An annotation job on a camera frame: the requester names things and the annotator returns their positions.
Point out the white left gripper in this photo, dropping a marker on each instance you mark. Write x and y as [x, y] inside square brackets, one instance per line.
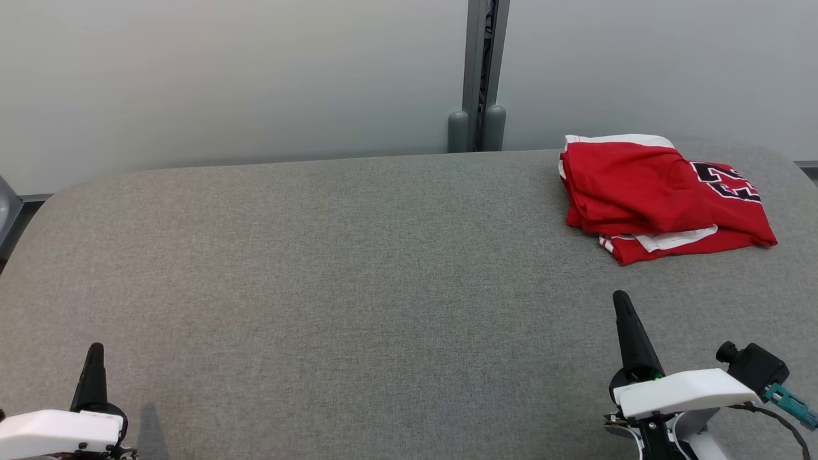
[57, 431]

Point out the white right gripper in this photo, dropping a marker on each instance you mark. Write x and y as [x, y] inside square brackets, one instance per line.
[690, 390]

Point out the red shorts with white stripe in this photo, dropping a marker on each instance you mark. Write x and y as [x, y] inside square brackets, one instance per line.
[620, 185]

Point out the red white numbered jersey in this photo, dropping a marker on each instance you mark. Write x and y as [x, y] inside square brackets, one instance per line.
[735, 211]

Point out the grey fabric sofa seat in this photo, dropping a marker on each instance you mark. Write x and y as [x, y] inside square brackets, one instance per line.
[319, 287]

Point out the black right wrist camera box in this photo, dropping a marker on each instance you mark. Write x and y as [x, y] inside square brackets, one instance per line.
[757, 367]

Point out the grey metal frame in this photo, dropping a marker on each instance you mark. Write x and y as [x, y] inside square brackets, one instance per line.
[7, 211]

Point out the grey cylinder post foot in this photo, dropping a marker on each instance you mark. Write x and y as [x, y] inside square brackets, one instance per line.
[494, 128]
[458, 131]

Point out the grey vertical post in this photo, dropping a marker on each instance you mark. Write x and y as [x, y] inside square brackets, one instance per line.
[482, 57]

